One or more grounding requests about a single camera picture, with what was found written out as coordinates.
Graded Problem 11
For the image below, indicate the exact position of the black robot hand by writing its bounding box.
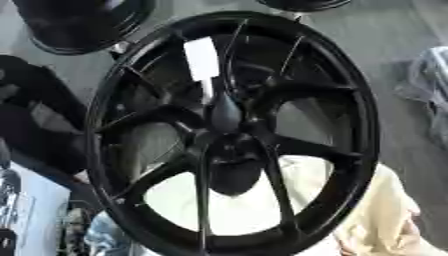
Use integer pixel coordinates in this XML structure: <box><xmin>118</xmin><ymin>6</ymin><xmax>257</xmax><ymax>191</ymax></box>
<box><xmin>203</xmin><ymin>89</ymin><xmax>268</xmax><ymax>198</ymax></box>

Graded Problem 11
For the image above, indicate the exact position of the black spoked wheel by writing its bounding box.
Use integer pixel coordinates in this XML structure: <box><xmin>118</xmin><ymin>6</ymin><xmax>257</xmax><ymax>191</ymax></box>
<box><xmin>84</xmin><ymin>10</ymin><xmax>382</xmax><ymax>256</ymax></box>

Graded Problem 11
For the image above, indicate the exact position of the black round wheel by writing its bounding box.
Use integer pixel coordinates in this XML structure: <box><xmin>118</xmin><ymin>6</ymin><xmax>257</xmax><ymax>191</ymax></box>
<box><xmin>10</xmin><ymin>0</ymin><xmax>158</xmax><ymax>56</ymax></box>
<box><xmin>253</xmin><ymin>0</ymin><xmax>354</xmax><ymax>13</ymax></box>

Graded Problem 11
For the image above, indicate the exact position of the clear plastic bag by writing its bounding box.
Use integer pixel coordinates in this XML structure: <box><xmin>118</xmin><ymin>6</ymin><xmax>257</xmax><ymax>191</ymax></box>
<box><xmin>393</xmin><ymin>45</ymin><xmax>448</xmax><ymax>149</ymax></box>

